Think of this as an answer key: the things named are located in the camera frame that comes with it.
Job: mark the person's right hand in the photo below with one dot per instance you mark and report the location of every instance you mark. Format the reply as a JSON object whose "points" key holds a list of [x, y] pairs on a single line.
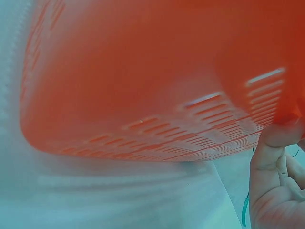
{"points": [[274, 190]]}

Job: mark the orange slotted plastic basket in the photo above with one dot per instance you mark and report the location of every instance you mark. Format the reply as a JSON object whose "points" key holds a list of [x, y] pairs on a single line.
{"points": [[133, 78]]}

